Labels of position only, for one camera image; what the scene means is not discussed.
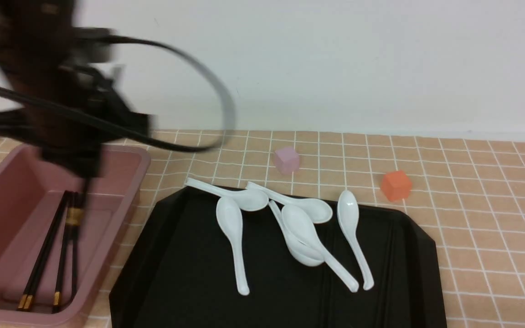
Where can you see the black chopstick gold tip middle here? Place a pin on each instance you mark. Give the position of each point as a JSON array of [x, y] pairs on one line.
[[49, 248]]

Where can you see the black chopstick gold tip right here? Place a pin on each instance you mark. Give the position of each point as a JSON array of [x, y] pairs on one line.
[[59, 295]]

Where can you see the orange cube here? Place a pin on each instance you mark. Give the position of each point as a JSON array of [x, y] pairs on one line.
[[396, 186]]

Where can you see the white spoon far left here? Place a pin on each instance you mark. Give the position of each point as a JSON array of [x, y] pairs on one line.
[[249, 200]]

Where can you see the white spoon centre upper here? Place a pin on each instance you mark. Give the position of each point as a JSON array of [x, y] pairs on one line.
[[299, 223]]

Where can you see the white spoon diagonal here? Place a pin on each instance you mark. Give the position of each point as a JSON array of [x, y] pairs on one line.
[[229, 219]]

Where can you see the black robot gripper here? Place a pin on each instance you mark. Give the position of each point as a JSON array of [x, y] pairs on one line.
[[39, 47]]

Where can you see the pink plastic bin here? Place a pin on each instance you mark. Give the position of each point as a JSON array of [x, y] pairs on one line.
[[30, 191]]

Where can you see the white spoon right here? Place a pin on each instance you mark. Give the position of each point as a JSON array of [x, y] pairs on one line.
[[348, 220]]

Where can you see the white spoon centre lower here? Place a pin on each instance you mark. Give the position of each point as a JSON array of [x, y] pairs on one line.
[[301, 252]]

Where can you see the white spoon top centre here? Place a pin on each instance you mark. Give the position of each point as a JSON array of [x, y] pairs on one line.
[[319, 211]]

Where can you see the black chopstick gold tip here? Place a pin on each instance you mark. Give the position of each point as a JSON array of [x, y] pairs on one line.
[[43, 250], [49, 248], [59, 295]]

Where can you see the pale purple cube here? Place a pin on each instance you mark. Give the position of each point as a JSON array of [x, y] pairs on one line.
[[286, 160]]

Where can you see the white spoon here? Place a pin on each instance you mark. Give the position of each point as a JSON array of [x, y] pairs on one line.
[[299, 223], [249, 200], [348, 220], [319, 211], [301, 252]]

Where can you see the black chopstick gold tip left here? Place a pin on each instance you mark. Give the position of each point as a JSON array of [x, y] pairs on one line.
[[43, 250]]

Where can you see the black chopstick gold band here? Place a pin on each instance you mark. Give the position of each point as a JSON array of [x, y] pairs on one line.
[[76, 205]]

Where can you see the black plastic tray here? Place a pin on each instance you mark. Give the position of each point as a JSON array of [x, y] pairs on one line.
[[180, 274]]

